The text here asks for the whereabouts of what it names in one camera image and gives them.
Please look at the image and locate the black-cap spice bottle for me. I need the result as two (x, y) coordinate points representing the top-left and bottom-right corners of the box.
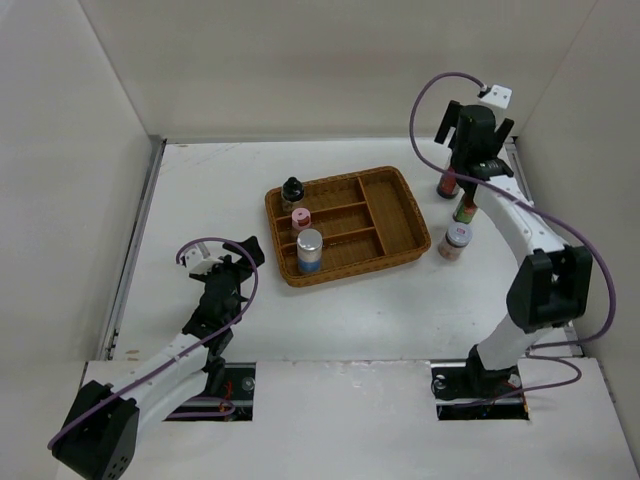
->
(281, 177), (305, 214)

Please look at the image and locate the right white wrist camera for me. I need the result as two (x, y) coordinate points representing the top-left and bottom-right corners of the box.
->
(478, 84), (513, 110)

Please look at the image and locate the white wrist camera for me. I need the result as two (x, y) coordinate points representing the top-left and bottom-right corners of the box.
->
(478, 84), (513, 110)
(179, 246), (221, 275)

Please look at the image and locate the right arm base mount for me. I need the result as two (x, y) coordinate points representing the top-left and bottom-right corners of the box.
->
(431, 362), (529, 421)

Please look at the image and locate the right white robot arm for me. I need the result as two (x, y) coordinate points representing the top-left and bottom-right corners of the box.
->
(435, 101), (593, 397)

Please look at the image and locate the tall clear black-cap bottle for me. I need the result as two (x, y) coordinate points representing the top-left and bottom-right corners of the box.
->
(436, 164), (459, 200)

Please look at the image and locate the purple cable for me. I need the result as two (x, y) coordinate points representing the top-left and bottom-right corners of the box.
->
(46, 236), (260, 449)
(409, 71), (618, 401)

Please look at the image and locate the yellow-cap red sauce bottle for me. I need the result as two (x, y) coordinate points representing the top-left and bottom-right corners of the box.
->
(452, 194), (478, 224)

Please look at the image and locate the white-lid brown spice jar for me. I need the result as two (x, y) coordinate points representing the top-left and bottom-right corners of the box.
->
(438, 222), (473, 261)

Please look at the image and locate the pink-cap spice bottle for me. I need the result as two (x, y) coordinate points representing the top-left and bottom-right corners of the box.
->
(291, 207), (312, 241)

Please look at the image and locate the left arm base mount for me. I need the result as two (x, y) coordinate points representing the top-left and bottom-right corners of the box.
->
(167, 363), (257, 422)

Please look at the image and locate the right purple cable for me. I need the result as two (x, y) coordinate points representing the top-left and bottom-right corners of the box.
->
(409, 71), (618, 401)

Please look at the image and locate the brown wicker divided basket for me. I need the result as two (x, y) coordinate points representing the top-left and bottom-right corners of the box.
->
(265, 166), (431, 288)

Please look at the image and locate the silver-lid blue-label jar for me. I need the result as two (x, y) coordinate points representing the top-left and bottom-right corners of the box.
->
(296, 228), (323, 274)

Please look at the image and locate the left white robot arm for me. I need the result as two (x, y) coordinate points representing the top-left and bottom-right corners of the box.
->
(47, 236), (265, 479)

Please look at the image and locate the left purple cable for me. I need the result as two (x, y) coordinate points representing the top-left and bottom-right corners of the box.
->
(46, 236), (260, 449)

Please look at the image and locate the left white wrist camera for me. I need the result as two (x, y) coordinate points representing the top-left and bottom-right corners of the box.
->
(179, 246), (221, 275)

